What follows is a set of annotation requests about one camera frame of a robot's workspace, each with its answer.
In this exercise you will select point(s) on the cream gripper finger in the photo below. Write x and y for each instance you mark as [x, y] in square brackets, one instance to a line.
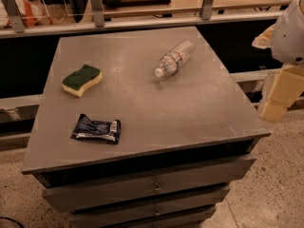
[287, 86]
[264, 39]

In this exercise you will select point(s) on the clear plastic water bottle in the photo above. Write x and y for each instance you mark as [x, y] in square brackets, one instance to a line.
[171, 62]

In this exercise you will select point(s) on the green and yellow sponge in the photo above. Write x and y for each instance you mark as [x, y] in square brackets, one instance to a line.
[79, 81]

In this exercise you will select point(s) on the grey drawer cabinet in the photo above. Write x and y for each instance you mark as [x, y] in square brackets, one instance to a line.
[197, 114]

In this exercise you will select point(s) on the middle grey drawer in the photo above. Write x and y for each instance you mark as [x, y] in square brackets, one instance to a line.
[150, 208]

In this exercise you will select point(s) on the grey drawer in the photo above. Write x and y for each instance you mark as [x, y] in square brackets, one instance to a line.
[170, 220]
[101, 192]
[150, 208]

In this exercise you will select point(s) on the dark blue snack packet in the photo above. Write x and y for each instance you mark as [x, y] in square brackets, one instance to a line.
[99, 130]

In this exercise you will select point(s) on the bottom grey drawer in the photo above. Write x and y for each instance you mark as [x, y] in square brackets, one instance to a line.
[170, 220]

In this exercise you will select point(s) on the orange and white bag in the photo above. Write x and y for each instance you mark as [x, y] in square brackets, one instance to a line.
[32, 15]

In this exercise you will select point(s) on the top grey drawer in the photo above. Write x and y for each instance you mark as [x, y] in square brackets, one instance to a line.
[101, 192]

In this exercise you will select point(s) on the right metal bracket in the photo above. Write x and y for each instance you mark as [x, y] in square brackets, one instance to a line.
[206, 9]

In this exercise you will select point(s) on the metal bracket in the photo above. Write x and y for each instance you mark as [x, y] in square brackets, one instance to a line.
[98, 13]
[14, 15]
[206, 9]

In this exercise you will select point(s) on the middle metal bracket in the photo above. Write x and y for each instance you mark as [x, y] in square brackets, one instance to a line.
[98, 13]

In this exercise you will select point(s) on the left metal bracket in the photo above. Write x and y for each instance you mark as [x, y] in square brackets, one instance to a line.
[14, 15]

